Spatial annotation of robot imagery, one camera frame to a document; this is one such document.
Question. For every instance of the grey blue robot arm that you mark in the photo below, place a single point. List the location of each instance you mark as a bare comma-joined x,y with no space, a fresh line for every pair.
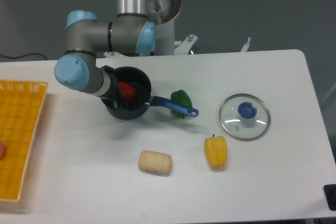
86,36

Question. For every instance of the black object at table corner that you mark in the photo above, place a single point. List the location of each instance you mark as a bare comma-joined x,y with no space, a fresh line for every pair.
330,194

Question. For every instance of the glass pot lid blue knob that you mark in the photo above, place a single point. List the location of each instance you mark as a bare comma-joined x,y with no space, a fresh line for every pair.
244,117

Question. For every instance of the yellow bell pepper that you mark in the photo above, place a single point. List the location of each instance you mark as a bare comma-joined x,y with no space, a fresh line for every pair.
216,151

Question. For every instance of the beige bread loaf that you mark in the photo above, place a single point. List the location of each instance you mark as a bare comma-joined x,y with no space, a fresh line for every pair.
155,162

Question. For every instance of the dark blue saucepan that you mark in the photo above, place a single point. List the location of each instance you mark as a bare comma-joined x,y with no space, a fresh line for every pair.
144,99

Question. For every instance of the green bell pepper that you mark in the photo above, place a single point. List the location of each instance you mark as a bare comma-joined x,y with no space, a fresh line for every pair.
181,97

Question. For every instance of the red bell pepper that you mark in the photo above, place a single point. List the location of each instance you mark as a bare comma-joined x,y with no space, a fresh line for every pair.
128,91

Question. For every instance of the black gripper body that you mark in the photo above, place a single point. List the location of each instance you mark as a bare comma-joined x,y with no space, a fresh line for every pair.
110,86

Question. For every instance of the yellow woven basket tray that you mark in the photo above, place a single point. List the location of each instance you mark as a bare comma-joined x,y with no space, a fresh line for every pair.
22,102

